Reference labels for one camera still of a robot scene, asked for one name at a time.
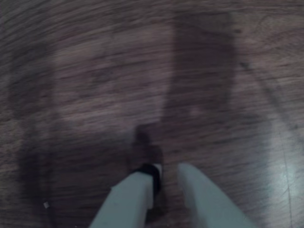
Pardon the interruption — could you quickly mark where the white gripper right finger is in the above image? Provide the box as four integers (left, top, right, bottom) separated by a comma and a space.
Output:
177, 162, 258, 228

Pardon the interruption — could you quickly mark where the gripper white left finger black-taped tip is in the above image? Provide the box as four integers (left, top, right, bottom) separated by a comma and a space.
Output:
89, 163, 163, 228

